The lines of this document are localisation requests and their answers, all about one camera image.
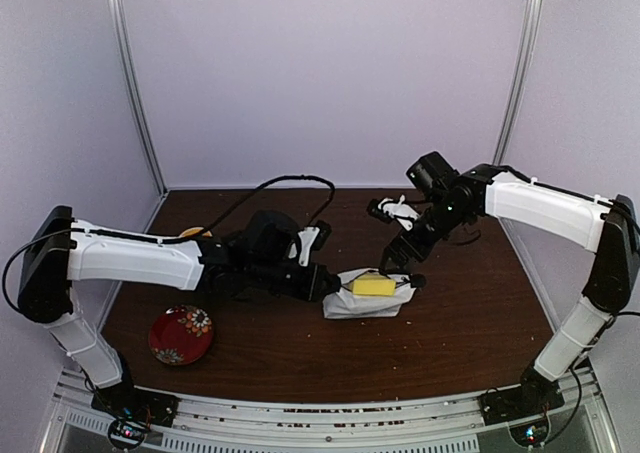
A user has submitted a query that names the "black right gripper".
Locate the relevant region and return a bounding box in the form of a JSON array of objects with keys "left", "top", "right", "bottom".
[{"left": 379, "top": 198, "right": 471, "bottom": 274}]

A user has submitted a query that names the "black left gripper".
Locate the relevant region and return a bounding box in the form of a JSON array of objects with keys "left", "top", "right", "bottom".
[{"left": 248, "top": 258, "right": 340, "bottom": 303}]

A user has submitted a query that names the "white drawstring pouch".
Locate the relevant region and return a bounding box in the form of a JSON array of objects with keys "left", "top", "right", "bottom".
[{"left": 322, "top": 268, "right": 426, "bottom": 320}]

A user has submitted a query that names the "yellow sponge block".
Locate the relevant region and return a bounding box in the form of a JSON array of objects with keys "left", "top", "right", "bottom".
[{"left": 349, "top": 273, "right": 396, "bottom": 297}]

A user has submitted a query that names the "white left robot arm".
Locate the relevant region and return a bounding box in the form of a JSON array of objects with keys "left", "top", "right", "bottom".
[{"left": 17, "top": 206, "right": 340, "bottom": 417}]

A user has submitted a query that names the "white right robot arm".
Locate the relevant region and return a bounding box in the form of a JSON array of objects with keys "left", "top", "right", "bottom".
[{"left": 368, "top": 151, "right": 639, "bottom": 415}]

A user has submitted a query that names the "floral mug yellow inside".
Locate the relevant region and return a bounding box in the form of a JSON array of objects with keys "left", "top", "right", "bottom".
[{"left": 179, "top": 227, "right": 212, "bottom": 238}]

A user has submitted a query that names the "red floral plate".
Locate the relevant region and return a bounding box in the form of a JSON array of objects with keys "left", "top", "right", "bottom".
[{"left": 148, "top": 305, "right": 214, "bottom": 366}]

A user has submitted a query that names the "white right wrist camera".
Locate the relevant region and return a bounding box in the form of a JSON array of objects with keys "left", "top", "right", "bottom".
[{"left": 367, "top": 195, "right": 420, "bottom": 231}]

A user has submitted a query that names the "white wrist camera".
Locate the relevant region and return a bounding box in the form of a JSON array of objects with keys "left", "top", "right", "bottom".
[
  {"left": 288, "top": 220, "right": 332, "bottom": 267},
  {"left": 367, "top": 195, "right": 420, "bottom": 231}
]

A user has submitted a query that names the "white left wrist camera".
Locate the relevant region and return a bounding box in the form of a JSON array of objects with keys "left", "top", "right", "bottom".
[{"left": 288, "top": 220, "right": 332, "bottom": 267}]

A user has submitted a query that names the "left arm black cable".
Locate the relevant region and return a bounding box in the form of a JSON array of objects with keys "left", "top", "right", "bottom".
[{"left": 1, "top": 172, "right": 337, "bottom": 314}]

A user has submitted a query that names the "right aluminium frame post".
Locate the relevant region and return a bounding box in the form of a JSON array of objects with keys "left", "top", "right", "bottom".
[{"left": 490, "top": 0, "right": 544, "bottom": 166}]

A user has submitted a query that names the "aluminium frame post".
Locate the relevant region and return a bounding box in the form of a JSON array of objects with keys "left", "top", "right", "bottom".
[
  {"left": 490, "top": 0, "right": 544, "bottom": 166},
  {"left": 107, "top": 0, "right": 168, "bottom": 197}
]

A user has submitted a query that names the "aluminium front rail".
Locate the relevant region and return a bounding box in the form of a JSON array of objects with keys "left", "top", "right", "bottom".
[{"left": 42, "top": 367, "right": 614, "bottom": 453}]

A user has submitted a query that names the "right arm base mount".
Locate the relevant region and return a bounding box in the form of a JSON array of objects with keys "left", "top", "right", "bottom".
[{"left": 478, "top": 386, "right": 565, "bottom": 426}]

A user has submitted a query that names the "left aluminium frame post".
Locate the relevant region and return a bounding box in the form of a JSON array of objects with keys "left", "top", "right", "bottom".
[{"left": 107, "top": 0, "right": 168, "bottom": 197}]

